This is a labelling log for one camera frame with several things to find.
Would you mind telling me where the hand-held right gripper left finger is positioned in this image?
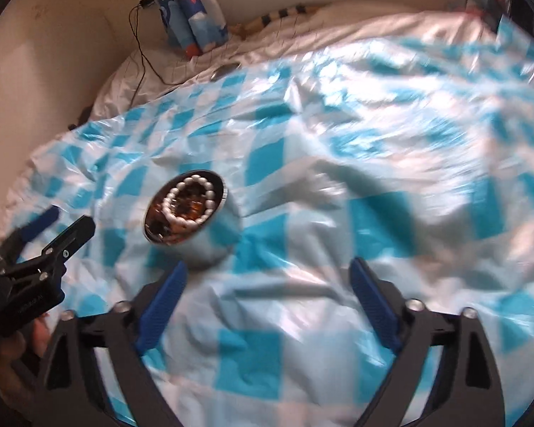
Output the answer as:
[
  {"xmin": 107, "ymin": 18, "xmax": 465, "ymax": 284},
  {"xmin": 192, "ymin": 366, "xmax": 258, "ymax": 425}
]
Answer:
[{"xmin": 36, "ymin": 261, "xmax": 189, "ymax": 427}]

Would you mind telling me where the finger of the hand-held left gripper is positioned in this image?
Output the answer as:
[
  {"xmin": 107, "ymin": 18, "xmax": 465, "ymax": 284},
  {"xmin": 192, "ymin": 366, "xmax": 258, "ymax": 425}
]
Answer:
[
  {"xmin": 0, "ymin": 206, "xmax": 59, "ymax": 263},
  {"xmin": 15, "ymin": 215, "xmax": 97, "ymax": 279}
]

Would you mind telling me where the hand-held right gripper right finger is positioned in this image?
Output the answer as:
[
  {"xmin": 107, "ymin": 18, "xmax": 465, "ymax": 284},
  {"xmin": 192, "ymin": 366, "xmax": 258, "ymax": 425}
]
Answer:
[{"xmin": 349, "ymin": 257, "xmax": 506, "ymax": 427}]

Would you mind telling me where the steel cup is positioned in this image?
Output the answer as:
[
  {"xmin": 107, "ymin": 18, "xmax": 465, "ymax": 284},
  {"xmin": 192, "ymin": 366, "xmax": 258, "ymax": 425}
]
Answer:
[{"xmin": 143, "ymin": 169, "xmax": 245, "ymax": 269}]

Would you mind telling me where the white pearl bracelet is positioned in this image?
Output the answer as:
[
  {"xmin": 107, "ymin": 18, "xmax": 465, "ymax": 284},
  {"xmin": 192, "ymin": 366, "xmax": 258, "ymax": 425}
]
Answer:
[{"xmin": 161, "ymin": 176, "xmax": 217, "ymax": 228}]

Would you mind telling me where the person's left hand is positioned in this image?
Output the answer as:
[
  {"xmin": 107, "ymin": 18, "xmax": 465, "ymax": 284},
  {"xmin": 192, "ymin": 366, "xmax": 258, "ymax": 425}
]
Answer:
[{"xmin": 0, "ymin": 313, "xmax": 52, "ymax": 394}]

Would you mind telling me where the blue checkered plastic sheet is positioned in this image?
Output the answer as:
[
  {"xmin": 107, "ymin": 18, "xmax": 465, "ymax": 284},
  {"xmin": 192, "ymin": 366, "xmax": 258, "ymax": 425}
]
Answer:
[{"xmin": 6, "ymin": 9, "xmax": 534, "ymax": 427}]

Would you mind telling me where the white quilt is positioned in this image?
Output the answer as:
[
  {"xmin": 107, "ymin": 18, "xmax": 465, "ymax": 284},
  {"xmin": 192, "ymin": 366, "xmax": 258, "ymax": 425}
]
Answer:
[{"xmin": 87, "ymin": 0, "xmax": 494, "ymax": 116}]

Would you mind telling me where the small metal lid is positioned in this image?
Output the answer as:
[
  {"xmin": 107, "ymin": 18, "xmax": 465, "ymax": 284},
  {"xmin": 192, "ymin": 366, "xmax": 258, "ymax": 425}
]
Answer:
[{"xmin": 210, "ymin": 62, "xmax": 242, "ymax": 81}]

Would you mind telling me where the blue printed cloth roll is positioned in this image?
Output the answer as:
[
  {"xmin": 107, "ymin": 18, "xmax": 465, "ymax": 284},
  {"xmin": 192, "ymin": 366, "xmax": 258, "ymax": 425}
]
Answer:
[{"xmin": 149, "ymin": 0, "xmax": 229, "ymax": 59}]

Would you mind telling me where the striped cloth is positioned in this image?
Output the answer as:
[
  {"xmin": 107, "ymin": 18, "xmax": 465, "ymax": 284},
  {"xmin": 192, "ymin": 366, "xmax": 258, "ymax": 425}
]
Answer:
[{"xmin": 236, "ymin": 2, "xmax": 323, "ymax": 34}]

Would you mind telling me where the black cable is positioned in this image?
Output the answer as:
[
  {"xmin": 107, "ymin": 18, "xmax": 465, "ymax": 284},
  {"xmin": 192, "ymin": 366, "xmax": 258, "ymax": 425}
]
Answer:
[{"xmin": 128, "ymin": 0, "xmax": 179, "ymax": 108}]

